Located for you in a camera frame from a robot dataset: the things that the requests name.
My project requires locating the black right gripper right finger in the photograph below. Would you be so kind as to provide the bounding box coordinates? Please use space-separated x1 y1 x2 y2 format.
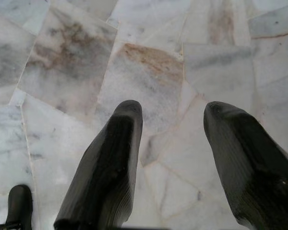
203 101 288 230

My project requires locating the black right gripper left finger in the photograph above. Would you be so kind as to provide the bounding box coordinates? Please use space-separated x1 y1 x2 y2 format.
53 100 144 230

